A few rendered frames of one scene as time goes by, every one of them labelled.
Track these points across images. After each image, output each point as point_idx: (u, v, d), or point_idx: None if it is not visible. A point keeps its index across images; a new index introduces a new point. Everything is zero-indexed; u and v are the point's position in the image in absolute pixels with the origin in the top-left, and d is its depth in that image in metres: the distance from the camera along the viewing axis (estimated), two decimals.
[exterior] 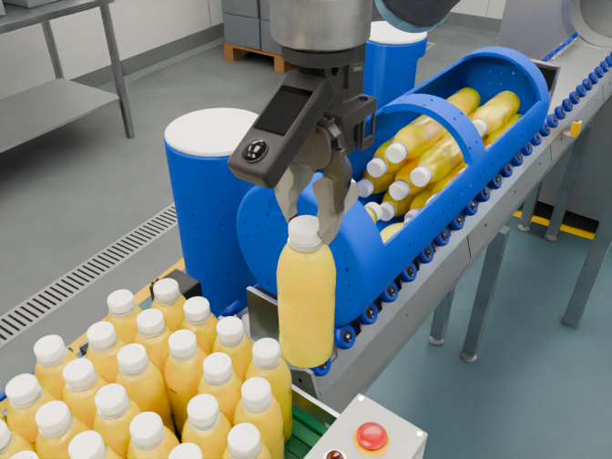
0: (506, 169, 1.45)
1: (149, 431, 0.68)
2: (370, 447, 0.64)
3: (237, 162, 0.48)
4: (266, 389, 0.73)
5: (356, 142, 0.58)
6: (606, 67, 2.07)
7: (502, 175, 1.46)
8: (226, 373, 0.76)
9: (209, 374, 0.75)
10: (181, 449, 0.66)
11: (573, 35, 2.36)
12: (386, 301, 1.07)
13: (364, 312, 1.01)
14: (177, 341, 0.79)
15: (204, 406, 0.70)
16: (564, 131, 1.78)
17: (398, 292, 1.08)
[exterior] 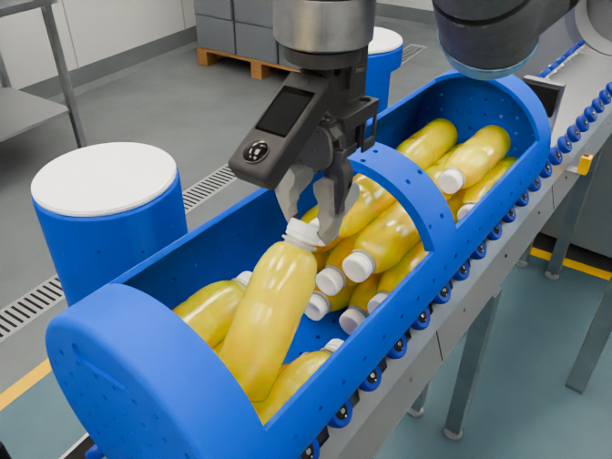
0: (494, 231, 1.07)
1: None
2: None
3: (238, 163, 0.48)
4: None
5: (357, 143, 0.58)
6: None
7: (488, 239, 1.08)
8: None
9: None
10: None
11: (579, 43, 1.98)
12: None
13: None
14: None
15: None
16: (569, 168, 1.40)
17: (319, 451, 0.70)
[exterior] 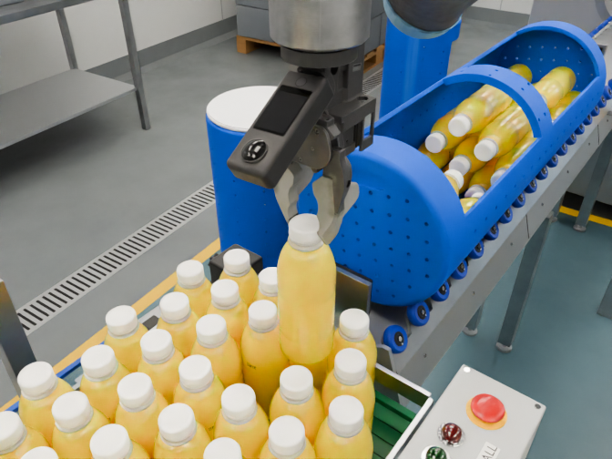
0: (563, 149, 1.40)
1: (244, 403, 0.62)
2: (489, 420, 0.59)
3: (237, 162, 0.48)
4: (362, 361, 0.67)
5: (356, 142, 0.58)
6: None
7: (559, 156, 1.41)
8: (319, 235, 0.60)
9: (299, 236, 0.59)
10: (281, 423, 0.60)
11: (608, 19, 2.31)
12: (460, 279, 1.02)
13: (438, 292, 0.96)
14: (258, 311, 0.74)
15: (298, 378, 0.65)
16: (610, 112, 1.73)
17: (466, 264, 1.03)
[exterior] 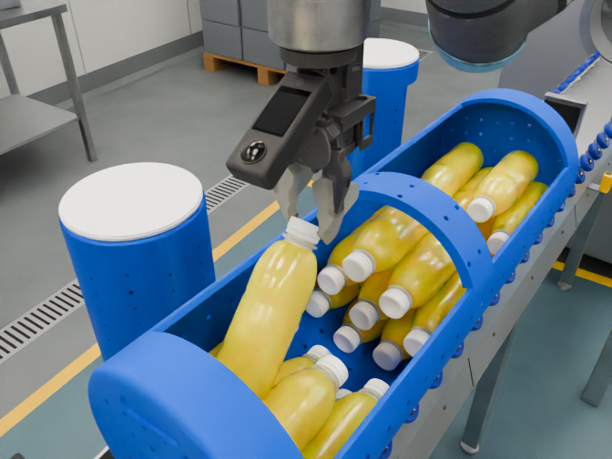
0: (523, 256, 1.07)
1: None
2: None
3: (236, 163, 0.48)
4: None
5: (355, 142, 0.58)
6: None
7: None
8: (318, 233, 0.60)
9: (300, 224, 0.59)
10: None
11: (595, 56, 1.98)
12: None
13: None
14: None
15: None
16: (591, 185, 1.40)
17: None
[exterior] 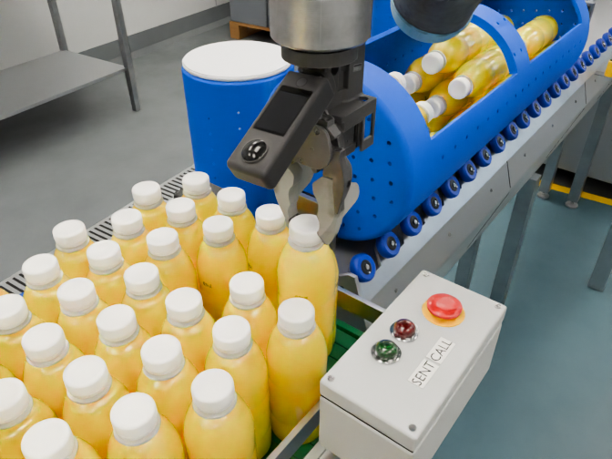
0: (547, 101, 1.37)
1: (188, 304, 0.59)
2: (444, 316, 0.56)
3: (237, 162, 0.48)
4: None
5: (356, 142, 0.58)
6: None
7: (545, 107, 1.38)
8: (404, 85, 0.94)
9: (398, 73, 0.94)
10: (226, 321, 0.57)
11: None
12: (436, 215, 1.00)
13: (412, 228, 0.93)
14: (212, 225, 0.71)
15: (249, 282, 0.62)
16: (598, 72, 1.70)
17: (440, 198, 1.00)
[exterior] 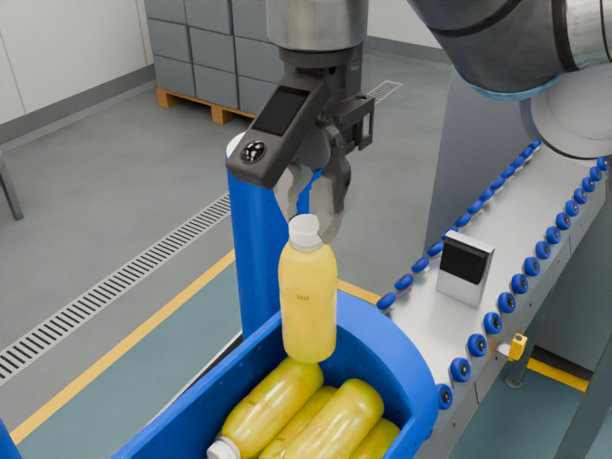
0: None
1: None
2: None
3: (235, 163, 0.48)
4: None
5: (355, 141, 0.58)
6: (573, 211, 1.44)
7: None
8: None
9: None
10: None
11: (535, 144, 1.73)
12: None
13: None
14: None
15: None
16: (501, 346, 1.15)
17: None
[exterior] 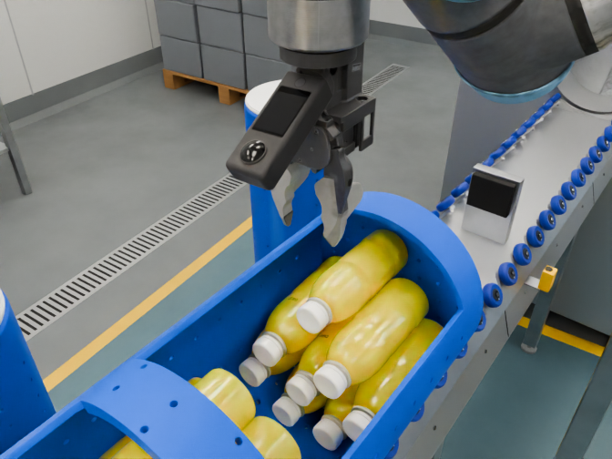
0: None
1: None
2: None
3: (235, 164, 0.48)
4: (316, 321, 0.68)
5: (355, 142, 0.58)
6: (596, 157, 1.42)
7: None
8: None
9: None
10: None
11: (554, 98, 1.71)
12: None
13: None
14: None
15: None
16: (529, 280, 1.13)
17: None
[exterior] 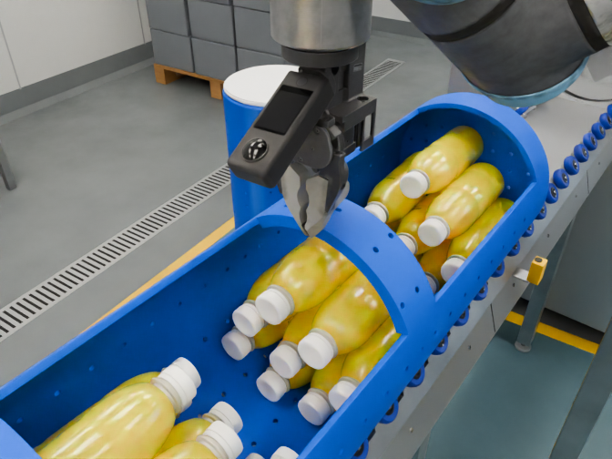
0: None
1: None
2: None
3: (237, 161, 0.48)
4: (418, 186, 0.83)
5: (356, 142, 0.58)
6: (591, 144, 1.35)
7: None
8: (191, 392, 0.53)
9: (179, 372, 0.53)
10: None
11: None
12: None
13: None
14: None
15: None
16: (518, 271, 1.06)
17: None
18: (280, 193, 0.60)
